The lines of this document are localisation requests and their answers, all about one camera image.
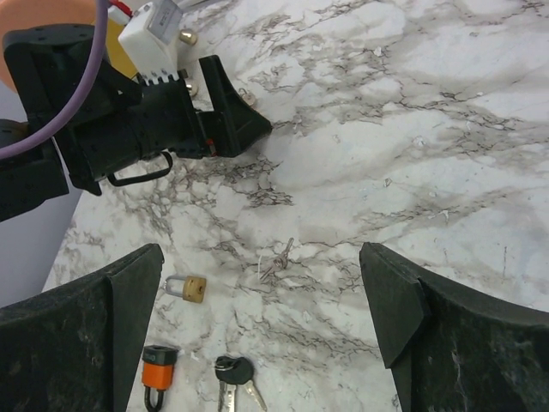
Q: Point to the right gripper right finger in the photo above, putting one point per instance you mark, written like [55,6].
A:
[450,347]

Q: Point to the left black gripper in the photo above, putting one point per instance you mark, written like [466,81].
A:
[165,123]

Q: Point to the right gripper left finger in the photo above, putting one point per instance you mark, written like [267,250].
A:
[77,347]

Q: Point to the large brass padlock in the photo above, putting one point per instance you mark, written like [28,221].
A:
[248,97]

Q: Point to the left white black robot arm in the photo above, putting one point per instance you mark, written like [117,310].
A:
[46,64]

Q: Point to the small silver key pair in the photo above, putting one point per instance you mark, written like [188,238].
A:
[279,263]

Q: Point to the black head key bunch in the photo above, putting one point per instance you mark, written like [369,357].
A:
[232,373]

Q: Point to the orange black padlock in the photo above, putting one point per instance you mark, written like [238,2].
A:
[158,365]

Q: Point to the small brass padlock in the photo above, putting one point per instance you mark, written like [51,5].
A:
[189,288]

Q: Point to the round pastel drawer box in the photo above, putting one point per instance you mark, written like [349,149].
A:
[19,14]

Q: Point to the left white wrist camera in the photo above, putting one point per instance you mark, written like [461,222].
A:
[151,37]

